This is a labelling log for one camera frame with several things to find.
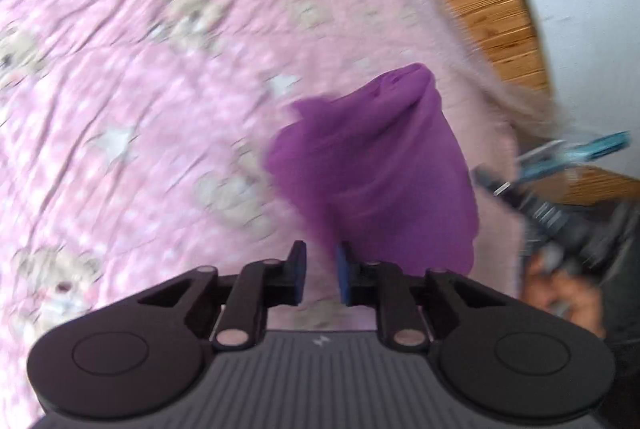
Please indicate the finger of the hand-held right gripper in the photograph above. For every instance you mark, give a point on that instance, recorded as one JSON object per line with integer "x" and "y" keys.
{"x": 500, "y": 189}

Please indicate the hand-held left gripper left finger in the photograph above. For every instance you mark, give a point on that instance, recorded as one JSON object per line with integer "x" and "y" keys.
{"x": 299, "y": 269}

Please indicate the teal framed panel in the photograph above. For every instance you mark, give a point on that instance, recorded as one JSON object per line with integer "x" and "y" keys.
{"x": 600, "y": 144}

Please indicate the purple fleece sweater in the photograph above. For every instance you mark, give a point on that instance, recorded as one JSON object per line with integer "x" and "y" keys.
{"x": 390, "y": 159}

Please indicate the pink bear-print blanket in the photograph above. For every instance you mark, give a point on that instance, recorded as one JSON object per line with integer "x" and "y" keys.
{"x": 150, "y": 84}

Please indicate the person's right hand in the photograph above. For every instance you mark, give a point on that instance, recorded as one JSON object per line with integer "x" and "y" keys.
{"x": 565, "y": 299}

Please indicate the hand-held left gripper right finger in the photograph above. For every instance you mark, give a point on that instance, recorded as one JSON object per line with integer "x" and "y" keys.
{"x": 344, "y": 274}

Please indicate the wooden side panel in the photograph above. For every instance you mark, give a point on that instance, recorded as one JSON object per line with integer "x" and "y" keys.
{"x": 600, "y": 186}

